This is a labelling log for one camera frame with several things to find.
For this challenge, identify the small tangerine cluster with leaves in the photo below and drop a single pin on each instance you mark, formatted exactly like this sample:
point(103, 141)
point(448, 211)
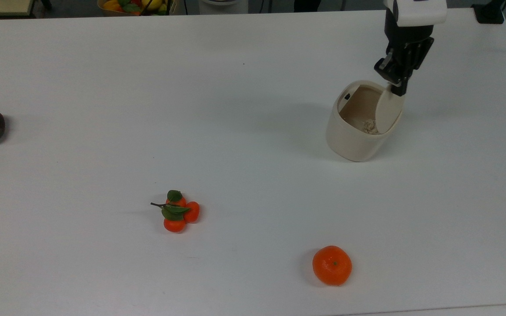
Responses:
point(178, 213)

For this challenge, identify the basket of mixed fruit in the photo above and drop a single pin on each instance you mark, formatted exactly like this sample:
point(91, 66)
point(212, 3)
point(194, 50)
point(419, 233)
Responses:
point(136, 6)

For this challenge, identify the large orange tangerine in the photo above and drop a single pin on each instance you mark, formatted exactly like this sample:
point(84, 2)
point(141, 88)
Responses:
point(332, 265)

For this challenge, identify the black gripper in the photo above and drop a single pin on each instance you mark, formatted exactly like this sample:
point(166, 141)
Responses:
point(409, 41)

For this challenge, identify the cream round bin lid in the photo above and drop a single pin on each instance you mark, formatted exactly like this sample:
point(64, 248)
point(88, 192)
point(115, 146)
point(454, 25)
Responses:
point(388, 112)

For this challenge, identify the light wooden table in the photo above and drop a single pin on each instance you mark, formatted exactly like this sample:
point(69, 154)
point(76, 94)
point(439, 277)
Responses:
point(0, 6)

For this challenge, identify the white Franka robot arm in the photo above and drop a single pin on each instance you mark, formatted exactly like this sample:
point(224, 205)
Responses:
point(417, 11)

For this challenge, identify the crumpled paper scrap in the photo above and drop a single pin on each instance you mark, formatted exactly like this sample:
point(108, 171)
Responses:
point(370, 127)

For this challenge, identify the cream plastic garbage bin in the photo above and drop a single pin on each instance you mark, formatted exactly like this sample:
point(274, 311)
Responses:
point(352, 140)

